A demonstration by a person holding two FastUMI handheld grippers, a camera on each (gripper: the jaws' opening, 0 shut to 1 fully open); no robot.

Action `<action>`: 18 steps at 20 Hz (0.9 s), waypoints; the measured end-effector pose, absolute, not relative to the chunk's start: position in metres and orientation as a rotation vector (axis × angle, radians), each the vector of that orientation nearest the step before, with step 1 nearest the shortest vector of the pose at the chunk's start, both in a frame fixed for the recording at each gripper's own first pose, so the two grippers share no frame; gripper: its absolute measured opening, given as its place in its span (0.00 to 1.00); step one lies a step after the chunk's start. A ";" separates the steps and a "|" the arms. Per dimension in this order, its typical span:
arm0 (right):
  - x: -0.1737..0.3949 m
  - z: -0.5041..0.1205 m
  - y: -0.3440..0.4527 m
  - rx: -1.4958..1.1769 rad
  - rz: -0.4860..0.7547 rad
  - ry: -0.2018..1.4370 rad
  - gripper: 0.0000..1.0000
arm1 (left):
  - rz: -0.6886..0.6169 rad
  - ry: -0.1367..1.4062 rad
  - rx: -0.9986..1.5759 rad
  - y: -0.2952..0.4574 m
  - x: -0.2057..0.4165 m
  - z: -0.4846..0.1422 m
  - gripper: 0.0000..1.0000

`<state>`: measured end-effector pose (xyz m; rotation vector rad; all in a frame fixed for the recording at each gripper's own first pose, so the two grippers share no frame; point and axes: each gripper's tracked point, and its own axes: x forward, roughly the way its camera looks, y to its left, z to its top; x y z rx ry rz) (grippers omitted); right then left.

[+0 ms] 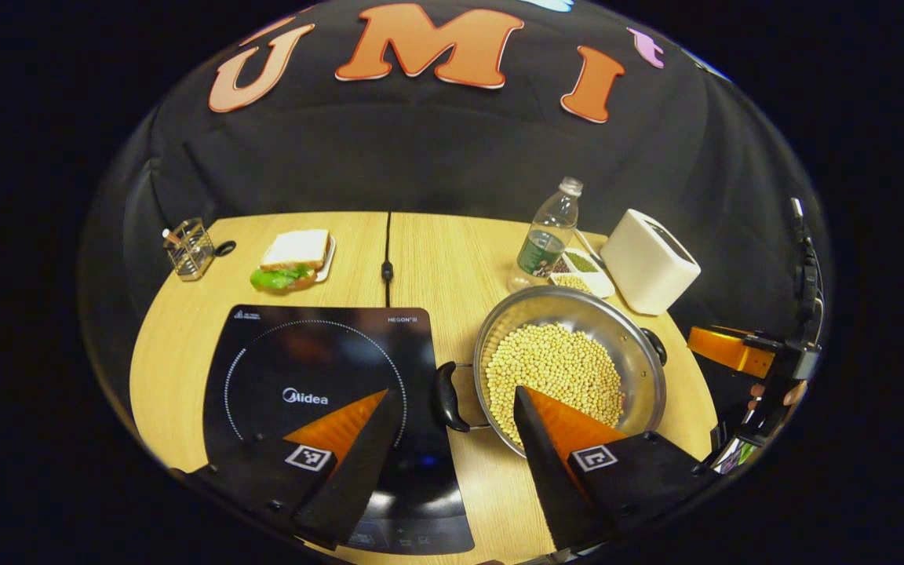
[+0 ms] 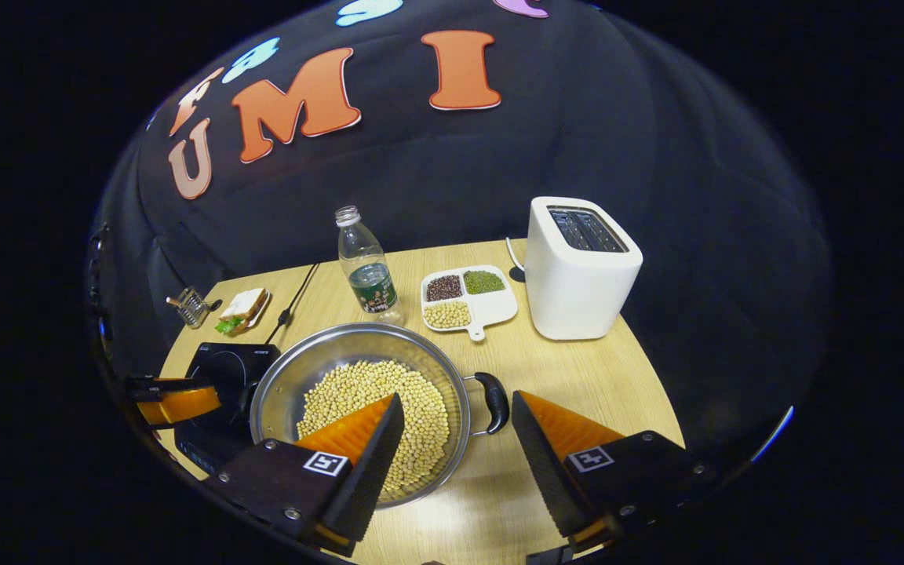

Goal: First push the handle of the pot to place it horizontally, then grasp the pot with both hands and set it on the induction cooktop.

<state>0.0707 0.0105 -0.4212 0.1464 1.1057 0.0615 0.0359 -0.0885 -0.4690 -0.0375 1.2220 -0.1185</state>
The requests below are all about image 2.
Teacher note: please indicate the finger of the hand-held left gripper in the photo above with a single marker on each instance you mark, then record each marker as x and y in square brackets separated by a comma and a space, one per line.
[185, 402]

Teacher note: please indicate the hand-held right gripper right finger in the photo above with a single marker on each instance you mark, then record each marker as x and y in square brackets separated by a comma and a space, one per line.
[546, 479]

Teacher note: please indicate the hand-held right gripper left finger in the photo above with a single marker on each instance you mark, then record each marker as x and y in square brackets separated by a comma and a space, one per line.
[373, 479]

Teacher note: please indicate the black induction cooktop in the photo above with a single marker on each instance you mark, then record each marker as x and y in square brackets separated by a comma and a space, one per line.
[220, 365]

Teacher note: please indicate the stainless steel pot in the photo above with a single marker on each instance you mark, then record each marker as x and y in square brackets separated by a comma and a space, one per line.
[287, 369]

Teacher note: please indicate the heap of soybeans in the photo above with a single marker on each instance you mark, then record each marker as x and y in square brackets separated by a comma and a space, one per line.
[342, 388]

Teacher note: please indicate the sandwich with lettuce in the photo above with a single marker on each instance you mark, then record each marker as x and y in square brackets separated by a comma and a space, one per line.
[242, 306]

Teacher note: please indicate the white divided dish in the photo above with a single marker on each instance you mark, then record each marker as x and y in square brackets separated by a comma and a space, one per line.
[495, 308]

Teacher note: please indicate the small yellow bean portion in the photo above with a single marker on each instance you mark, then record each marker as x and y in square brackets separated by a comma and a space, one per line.
[447, 314]

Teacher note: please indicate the white toaster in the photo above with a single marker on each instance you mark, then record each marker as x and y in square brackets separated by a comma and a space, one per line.
[577, 290]

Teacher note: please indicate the dark red beans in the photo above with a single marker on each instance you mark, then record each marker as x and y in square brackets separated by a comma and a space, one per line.
[444, 288]

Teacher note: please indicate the clear plastic water bottle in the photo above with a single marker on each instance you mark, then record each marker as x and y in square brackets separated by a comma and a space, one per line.
[369, 275]

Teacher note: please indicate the green mung beans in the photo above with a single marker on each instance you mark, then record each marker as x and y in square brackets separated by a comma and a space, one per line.
[484, 282]

